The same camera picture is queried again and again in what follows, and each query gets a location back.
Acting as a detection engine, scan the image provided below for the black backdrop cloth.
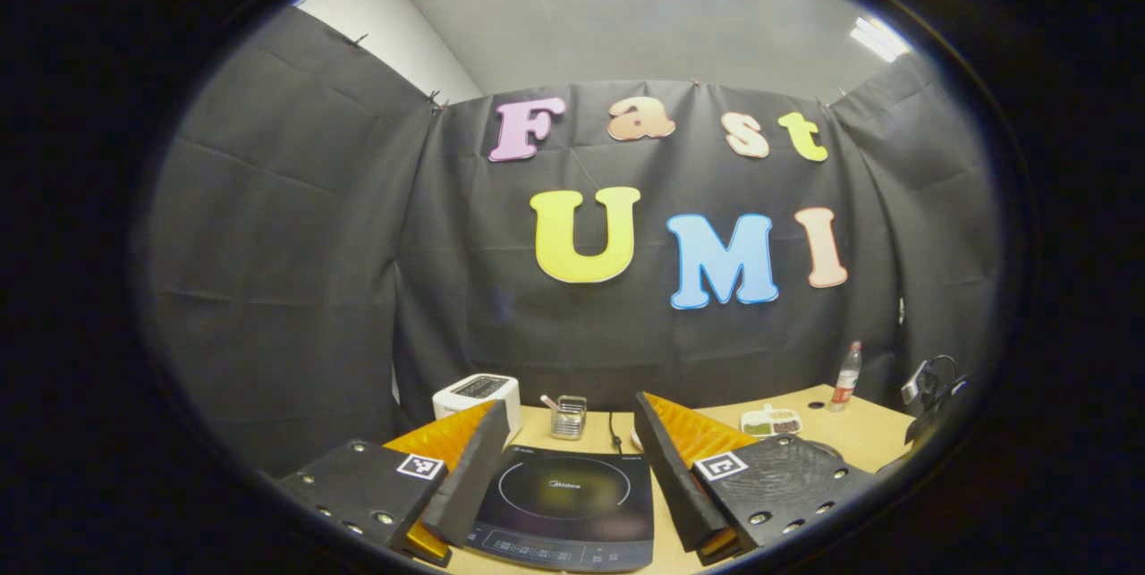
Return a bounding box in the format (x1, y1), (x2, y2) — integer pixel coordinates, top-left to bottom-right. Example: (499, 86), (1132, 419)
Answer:
(148, 7), (1003, 478)

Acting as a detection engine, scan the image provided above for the white toaster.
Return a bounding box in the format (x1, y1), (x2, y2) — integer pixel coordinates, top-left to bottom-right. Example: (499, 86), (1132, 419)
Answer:
(432, 374), (522, 433)

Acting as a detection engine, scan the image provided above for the black induction cooktop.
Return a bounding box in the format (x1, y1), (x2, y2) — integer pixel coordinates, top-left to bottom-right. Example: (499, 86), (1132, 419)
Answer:
(465, 445), (656, 573)

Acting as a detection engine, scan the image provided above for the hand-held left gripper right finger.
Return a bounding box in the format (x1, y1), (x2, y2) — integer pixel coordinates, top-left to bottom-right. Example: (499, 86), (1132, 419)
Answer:
(633, 392), (882, 567)

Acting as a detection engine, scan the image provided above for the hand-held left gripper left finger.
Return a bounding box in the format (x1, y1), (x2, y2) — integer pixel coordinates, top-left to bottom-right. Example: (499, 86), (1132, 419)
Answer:
(277, 398), (511, 569)

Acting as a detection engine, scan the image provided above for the white divided dish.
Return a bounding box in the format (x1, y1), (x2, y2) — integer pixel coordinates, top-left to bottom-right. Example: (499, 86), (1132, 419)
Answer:
(740, 405), (803, 438)

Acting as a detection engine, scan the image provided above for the plastic water bottle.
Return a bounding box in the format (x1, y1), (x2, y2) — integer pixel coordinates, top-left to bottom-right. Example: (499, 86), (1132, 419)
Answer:
(827, 341), (863, 413)

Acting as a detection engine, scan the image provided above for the small ceiling light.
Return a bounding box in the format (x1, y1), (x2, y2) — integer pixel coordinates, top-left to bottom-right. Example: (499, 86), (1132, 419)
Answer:
(850, 16), (913, 63)

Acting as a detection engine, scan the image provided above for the wire mesh holder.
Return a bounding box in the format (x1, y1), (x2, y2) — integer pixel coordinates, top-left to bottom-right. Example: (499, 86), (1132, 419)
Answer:
(550, 394), (589, 440)

